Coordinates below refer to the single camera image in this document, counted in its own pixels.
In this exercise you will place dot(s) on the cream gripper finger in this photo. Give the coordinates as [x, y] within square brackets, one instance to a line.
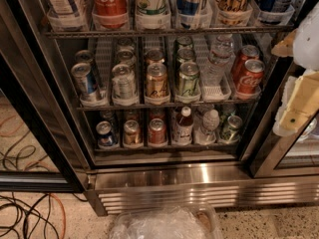
[299, 103]
[285, 47]

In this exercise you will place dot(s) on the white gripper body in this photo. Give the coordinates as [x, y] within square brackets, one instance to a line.
[307, 47]

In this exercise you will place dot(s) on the brown tea plastic bottle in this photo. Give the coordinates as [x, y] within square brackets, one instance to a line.
[68, 15]

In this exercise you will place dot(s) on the clear water bottle middle shelf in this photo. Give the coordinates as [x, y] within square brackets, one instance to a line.
[221, 50]

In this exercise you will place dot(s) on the clear water bottle shelf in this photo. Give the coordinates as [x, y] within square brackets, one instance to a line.
[205, 134]
[221, 50]

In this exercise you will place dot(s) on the green can bottom shelf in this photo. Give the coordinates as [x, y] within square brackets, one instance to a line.
[230, 129]

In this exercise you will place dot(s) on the green can shelf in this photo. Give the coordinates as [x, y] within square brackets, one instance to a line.
[187, 80]
[230, 129]

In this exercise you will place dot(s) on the clear water bottle bottom shelf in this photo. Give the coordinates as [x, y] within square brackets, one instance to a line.
[205, 134]

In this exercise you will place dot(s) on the green can middle shelf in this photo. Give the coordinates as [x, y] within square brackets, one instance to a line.
[187, 80]

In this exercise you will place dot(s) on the brown tea bottle bottom shelf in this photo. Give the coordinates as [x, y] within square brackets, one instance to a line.
[182, 131]

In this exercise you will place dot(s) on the gold can middle shelf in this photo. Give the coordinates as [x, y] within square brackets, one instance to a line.
[156, 81]

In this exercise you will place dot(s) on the gold can shelf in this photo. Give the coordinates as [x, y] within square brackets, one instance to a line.
[132, 132]
[156, 81]

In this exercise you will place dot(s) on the red can bottom shelf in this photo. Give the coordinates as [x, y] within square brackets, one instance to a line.
[157, 131]

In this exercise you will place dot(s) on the silver white can middle shelf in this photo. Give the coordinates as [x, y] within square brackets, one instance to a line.
[124, 82]

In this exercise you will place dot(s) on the gold can bottom shelf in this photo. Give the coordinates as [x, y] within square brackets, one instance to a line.
[132, 132]

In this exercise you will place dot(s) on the red Coca-Cola can top shelf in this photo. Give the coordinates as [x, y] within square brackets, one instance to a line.
[111, 13]

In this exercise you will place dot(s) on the blue Pepsi can bottom shelf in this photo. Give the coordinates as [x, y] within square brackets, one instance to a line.
[106, 135]

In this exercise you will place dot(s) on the blue silver can middle shelf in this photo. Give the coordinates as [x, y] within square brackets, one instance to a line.
[86, 82]

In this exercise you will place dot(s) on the open glass fridge door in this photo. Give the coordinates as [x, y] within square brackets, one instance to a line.
[42, 146]

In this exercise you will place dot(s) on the red Coca-Cola can rear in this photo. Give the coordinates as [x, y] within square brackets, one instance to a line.
[245, 53]

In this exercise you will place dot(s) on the red Coca-Cola can front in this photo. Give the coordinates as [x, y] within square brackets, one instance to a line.
[250, 76]

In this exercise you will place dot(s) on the gold black tall can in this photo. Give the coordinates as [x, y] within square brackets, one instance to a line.
[232, 12]

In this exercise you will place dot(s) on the blue silver tall can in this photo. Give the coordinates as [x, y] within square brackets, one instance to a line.
[189, 12]

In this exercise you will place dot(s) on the white green tall can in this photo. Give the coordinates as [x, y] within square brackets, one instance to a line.
[152, 0]

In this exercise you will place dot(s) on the clear plastic bin with bag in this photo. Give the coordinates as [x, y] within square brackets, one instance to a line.
[188, 221]

